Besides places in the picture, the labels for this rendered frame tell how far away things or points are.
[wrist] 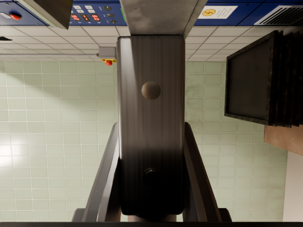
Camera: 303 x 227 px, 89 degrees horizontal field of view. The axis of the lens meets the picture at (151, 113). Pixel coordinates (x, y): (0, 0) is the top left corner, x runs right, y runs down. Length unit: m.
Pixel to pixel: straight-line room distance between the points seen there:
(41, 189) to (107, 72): 1.19
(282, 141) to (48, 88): 1.61
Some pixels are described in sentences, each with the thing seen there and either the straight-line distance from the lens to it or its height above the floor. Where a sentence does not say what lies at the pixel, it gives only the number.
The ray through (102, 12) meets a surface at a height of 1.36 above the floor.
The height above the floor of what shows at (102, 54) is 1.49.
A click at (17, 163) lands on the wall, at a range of 1.83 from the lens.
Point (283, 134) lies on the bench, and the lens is 0.95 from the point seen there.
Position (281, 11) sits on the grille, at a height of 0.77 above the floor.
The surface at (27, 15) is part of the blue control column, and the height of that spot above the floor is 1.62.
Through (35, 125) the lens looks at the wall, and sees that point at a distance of 1.65.
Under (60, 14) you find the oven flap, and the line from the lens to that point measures 0.46.
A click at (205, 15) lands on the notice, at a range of 0.65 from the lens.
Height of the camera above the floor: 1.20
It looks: level
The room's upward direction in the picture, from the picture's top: 90 degrees counter-clockwise
